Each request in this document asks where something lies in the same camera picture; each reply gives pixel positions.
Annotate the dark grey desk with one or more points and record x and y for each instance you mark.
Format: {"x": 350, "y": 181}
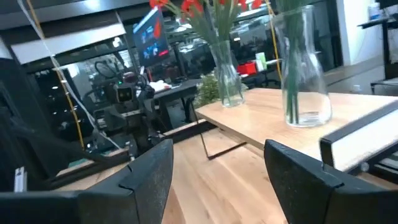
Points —
{"x": 174, "y": 91}

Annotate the wall screen with red graphics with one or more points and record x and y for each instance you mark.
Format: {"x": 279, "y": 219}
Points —
{"x": 150, "y": 37}

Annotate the clear glass vase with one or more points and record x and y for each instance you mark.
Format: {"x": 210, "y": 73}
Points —
{"x": 311, "y": 102}
{"x": 228, "y": 84}

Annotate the black support beam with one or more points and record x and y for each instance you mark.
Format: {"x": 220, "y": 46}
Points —
{"x": 31, "y": 140}

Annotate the red artificial flower bunch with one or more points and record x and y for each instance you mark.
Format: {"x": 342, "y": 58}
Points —
{"x": 214, "y": 18}

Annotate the white paper sheet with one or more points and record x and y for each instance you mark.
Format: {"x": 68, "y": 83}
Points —
{"x": 160, "y": 85}

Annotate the red box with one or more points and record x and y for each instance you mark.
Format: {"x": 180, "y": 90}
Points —
{"x": 247, "y": 68}

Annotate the potted green plant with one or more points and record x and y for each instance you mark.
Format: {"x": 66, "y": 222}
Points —
{"x": 206, "y": 90}

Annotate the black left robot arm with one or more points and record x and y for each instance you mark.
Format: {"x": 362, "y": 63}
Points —
{"x": 140, "y": 130}

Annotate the wooden shelf black metal frame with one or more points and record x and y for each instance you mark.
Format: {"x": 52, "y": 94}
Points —
{"x": 264, "y": 115}

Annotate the white bottle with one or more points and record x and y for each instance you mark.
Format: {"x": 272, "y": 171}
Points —
{"x": 374, "y": 11}

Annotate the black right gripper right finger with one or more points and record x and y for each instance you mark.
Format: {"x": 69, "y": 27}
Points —
{"x": 298, "y": 186}

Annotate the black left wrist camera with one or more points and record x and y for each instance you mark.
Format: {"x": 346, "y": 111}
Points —
{"x": 125, "y": 93}

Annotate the black background side table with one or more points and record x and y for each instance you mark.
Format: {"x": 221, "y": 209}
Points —
{"x": 385, "y": 46}

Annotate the white and green container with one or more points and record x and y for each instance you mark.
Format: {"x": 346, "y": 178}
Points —
{"x": 261, "y": 60}

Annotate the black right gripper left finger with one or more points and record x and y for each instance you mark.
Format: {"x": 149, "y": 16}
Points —
{"x": 146, "y": 186}

